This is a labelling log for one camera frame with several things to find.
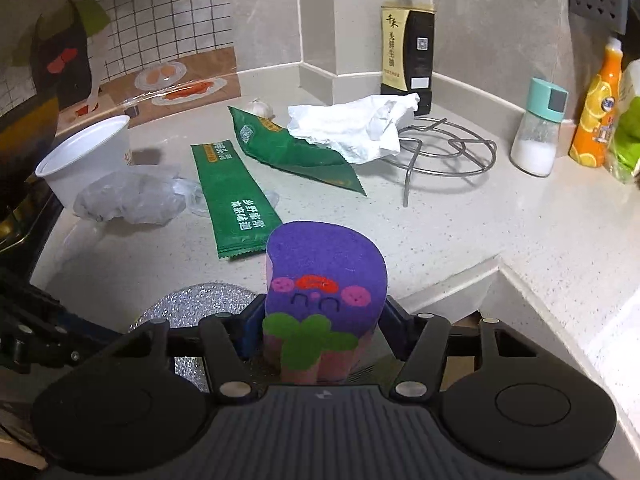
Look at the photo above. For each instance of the black gas stove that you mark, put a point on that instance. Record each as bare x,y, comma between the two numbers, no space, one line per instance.
20,240

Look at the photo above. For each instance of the garlic bulb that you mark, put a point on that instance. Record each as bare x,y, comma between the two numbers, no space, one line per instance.
261,109

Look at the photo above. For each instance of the orange detergent bottle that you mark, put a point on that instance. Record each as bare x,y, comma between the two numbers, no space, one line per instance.
595,115

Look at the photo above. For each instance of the dark soy sauce bottle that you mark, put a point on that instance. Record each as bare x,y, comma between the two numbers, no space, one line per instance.
407,45

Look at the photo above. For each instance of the steel steaming rack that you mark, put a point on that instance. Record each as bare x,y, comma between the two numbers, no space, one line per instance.
450,155

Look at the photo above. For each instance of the teal-lidded salt shaker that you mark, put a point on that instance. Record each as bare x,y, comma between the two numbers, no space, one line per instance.
537,135

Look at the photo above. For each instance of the long green snack packet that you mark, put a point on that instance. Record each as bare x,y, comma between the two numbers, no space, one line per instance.
235,200

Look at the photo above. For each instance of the wide green snack packet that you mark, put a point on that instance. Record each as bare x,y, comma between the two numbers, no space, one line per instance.
290,155

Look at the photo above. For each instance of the white disposable bowl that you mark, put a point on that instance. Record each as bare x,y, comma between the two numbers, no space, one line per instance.
85,165

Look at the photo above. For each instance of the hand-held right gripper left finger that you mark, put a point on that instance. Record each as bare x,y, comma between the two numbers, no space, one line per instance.
252,330

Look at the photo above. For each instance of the purple cartoon sponge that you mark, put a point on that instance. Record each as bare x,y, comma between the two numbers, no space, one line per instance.
325,265

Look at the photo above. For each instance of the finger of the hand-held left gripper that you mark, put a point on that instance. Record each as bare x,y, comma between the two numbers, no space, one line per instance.
40,350
85,327

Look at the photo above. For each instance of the cartoon wall poster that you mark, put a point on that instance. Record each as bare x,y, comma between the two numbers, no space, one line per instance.
150,25

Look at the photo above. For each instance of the round glitter scrubber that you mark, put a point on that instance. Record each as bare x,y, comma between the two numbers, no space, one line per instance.
200,302

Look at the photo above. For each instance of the green and white bag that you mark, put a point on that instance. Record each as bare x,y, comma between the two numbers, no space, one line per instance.
627,130

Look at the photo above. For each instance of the clear plastic bag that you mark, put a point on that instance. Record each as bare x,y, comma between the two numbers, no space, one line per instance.
130,195

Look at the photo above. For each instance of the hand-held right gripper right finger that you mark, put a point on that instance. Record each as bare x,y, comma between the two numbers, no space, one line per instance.
397,332

